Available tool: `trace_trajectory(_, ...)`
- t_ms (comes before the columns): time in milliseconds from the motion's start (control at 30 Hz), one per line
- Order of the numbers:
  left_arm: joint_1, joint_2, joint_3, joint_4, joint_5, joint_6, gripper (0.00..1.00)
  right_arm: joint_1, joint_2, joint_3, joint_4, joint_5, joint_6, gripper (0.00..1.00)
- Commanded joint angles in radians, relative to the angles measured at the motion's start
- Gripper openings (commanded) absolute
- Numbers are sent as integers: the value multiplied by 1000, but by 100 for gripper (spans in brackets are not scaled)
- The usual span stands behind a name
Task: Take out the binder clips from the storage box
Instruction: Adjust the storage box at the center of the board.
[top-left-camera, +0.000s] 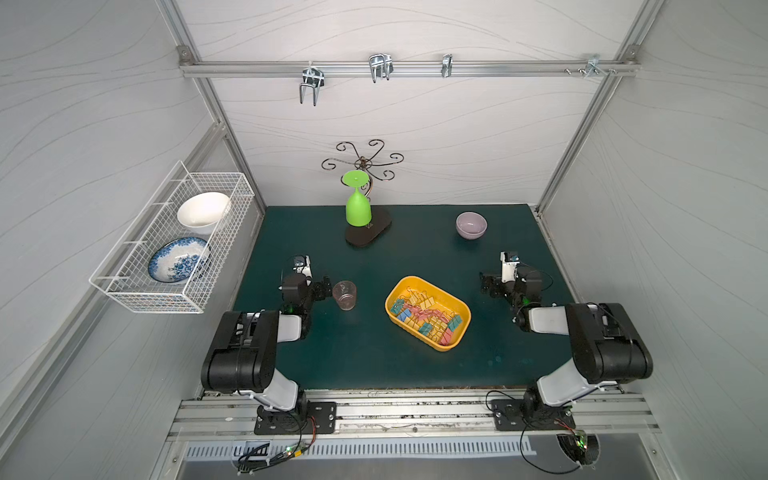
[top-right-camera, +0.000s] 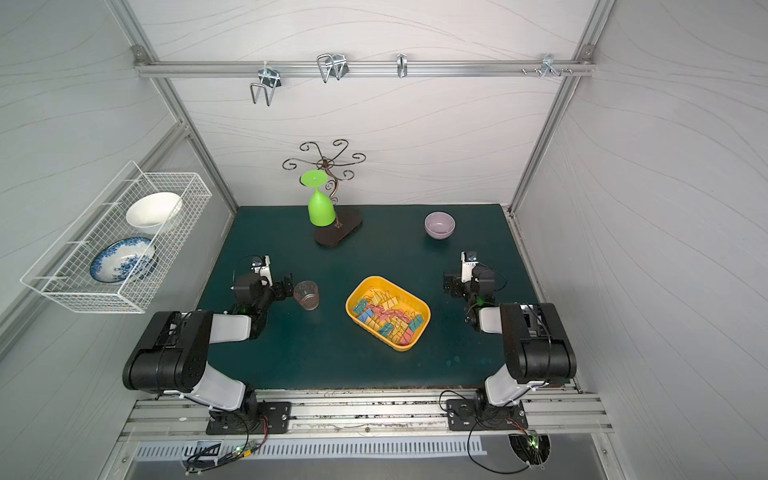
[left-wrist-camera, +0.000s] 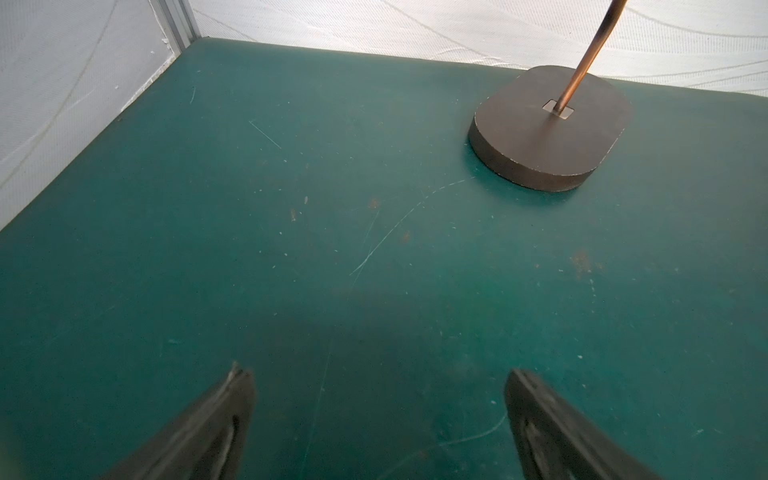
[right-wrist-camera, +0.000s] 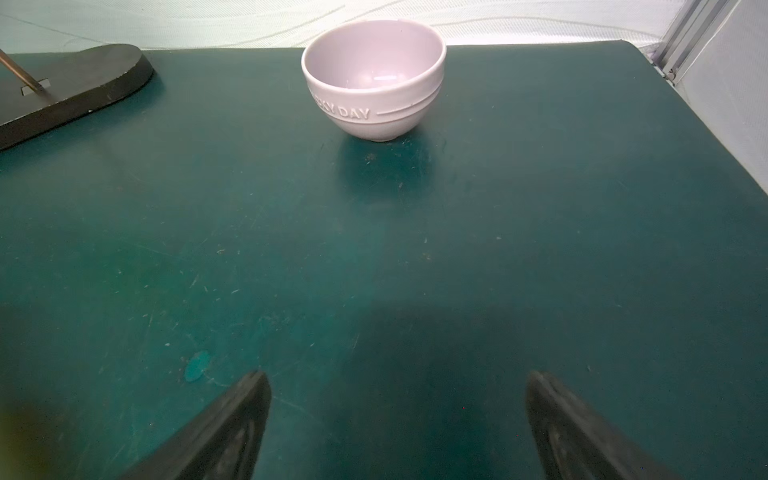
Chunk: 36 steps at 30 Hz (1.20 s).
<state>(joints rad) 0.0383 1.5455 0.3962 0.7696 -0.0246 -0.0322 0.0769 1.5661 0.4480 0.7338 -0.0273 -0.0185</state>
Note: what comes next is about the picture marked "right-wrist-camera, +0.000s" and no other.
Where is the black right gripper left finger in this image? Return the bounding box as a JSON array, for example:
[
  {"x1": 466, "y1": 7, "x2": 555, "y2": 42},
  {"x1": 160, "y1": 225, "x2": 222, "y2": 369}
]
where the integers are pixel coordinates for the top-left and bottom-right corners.
[{"x1": 121, "y1": 371, "x2": 272, "y2": 480}]

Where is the dark metal cup stand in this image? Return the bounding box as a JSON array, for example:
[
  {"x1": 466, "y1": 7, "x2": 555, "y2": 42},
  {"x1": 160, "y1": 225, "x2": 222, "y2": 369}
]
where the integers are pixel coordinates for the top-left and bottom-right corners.
[{"x1": 1, "y1": 44, "x2": 154, "y2": 150}]

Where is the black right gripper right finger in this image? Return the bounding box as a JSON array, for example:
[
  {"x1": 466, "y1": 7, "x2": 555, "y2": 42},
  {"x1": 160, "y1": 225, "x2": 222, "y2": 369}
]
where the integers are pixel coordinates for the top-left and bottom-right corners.
[{"x1": 526, "y1": 371, "x2": 681, "y2": 480}]

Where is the lilac ceramic bowl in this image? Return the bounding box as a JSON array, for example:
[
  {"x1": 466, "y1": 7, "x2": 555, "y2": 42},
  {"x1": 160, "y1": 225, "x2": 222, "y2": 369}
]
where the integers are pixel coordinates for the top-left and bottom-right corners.
[{"x1": 301, "y1": 19, "x2": 447, "y2": 142}]

